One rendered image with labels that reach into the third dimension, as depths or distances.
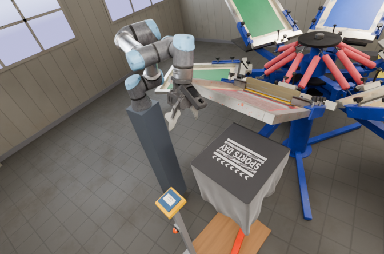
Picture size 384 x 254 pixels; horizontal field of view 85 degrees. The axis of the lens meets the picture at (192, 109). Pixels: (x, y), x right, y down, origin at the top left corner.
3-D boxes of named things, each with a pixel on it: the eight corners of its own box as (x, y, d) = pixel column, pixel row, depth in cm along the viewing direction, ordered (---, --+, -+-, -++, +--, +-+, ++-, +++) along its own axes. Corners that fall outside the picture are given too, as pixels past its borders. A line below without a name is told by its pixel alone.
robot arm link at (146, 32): (140, 82, 157) (125, 20, 109) (159, 75, 161) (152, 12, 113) (147, 94, 152) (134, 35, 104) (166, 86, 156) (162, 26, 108)
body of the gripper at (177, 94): (180, 100, 90) (181, 73, 85) (195, 107, 85) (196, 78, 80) (166, 105, 85) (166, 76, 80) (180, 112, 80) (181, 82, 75)
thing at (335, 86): (344, 120, 149) (350, 107, 141) (248, 88, 198) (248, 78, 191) (375, 70, 189) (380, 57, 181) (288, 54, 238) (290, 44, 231)
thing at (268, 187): (250, 235, 138) (250, 202, 112) (244, 231, 140) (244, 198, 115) (283, 186, 161) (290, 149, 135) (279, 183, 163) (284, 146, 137)
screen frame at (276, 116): (271, 125, 74) (275, 115, 73) (167, 82, 111) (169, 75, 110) (321, 114, 132) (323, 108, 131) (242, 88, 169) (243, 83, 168)
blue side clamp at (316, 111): (310, 119, 109) (315, 107, 108) (299, 116, 113) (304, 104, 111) (322, 116, 132) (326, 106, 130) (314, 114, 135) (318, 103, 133)
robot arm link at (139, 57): (105, 30, 110) (125, 50, 72) (126, 24, 113) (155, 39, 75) (114, 51, 116) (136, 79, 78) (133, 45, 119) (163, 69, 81)
